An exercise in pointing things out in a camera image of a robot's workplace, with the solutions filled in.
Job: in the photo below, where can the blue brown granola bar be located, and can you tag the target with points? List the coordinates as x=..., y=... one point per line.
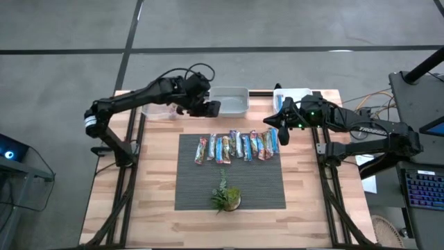
x=261, y=148

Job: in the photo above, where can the blue yellow granola bar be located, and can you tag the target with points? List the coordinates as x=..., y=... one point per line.
x=279, y=102

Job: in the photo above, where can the pale grey plastic bin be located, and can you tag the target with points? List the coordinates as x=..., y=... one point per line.
x=229, y=102

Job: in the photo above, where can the blue green granola bar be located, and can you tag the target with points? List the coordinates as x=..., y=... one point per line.
x=211, y=147

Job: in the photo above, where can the grey side cart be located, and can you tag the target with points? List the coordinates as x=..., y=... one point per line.
x=34, y=175

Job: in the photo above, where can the black table clamp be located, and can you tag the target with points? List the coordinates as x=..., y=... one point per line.
x=277, y=86

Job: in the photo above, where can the silver granola bar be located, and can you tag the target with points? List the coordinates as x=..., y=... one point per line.
x=239, y=145

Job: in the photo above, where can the wicker basket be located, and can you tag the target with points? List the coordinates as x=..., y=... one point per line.
x=386, y=232

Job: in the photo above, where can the black aluminium table frame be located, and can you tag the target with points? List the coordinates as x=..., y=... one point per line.
x=141, y=128

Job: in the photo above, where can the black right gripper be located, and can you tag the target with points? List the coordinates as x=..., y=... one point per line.
x=290, y=112

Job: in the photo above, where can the clear plastic bin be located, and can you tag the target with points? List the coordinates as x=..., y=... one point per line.
x=156, y=112

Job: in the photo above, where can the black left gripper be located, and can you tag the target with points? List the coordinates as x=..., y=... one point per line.
x=209, y=108

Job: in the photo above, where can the white plastic bin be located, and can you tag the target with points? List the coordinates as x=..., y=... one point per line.
x=291, y=93

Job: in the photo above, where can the backlit black keyboard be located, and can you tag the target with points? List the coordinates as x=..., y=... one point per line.
x=425, y=191

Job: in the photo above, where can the white paper sheet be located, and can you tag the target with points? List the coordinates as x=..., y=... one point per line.
x=369, y=184

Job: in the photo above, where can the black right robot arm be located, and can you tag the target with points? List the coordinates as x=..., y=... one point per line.
x=381, y=132

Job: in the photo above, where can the grey woven placemat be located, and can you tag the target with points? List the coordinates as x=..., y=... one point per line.
x=260, y=180

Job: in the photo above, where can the artificial succulent plant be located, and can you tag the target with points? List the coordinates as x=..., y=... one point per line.
x=222, y=192

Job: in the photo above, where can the black side desk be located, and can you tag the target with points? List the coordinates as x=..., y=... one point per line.
x=409, y=114

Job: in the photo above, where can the black computer with blue light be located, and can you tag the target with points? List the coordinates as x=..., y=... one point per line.
x=14, y=147

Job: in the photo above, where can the red green granola bar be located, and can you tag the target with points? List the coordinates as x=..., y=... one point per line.
x=267, y=146

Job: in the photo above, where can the computer monitor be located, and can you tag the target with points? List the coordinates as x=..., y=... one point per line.
x=435, y=129

